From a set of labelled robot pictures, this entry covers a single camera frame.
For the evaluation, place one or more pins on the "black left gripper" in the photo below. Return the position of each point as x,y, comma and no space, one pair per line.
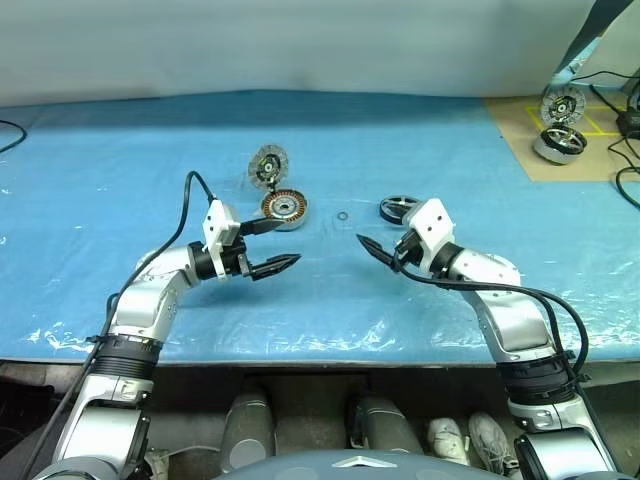
236,260

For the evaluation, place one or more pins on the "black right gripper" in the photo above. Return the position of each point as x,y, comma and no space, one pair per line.
410,250

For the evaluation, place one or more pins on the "silver motor housing copper windings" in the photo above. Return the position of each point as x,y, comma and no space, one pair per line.
293,210

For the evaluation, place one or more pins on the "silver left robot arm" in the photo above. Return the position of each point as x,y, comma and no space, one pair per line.
145,300

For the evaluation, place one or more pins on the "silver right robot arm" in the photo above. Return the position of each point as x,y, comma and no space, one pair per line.
515,320

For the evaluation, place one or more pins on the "spare silver motor housing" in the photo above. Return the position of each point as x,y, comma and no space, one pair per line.
550,152

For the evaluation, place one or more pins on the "spare silver motor lid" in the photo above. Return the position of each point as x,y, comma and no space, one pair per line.
562,105

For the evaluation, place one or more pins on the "blue plastic table sheet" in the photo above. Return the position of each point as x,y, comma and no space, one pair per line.
350,300

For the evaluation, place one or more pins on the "dark grey rounded leg cover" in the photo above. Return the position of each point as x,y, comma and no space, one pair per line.
247,430
385,425

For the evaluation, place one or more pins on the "brown cardboard mat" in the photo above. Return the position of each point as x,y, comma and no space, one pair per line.
515,135

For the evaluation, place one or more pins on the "white sneaker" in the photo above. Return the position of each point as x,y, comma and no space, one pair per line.
492,442
447,440

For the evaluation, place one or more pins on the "grey robot torso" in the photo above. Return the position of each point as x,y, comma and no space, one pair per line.
320,467

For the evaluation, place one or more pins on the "black power adapter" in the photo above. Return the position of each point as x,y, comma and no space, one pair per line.
630,122

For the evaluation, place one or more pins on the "dark slanted pole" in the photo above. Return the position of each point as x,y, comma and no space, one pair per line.
580,30

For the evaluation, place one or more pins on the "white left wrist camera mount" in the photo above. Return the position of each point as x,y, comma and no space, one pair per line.
220,217

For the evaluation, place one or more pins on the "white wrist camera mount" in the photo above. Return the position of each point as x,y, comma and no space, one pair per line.
220,217
432,220

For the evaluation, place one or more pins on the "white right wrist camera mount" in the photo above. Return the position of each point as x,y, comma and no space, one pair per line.
432,220

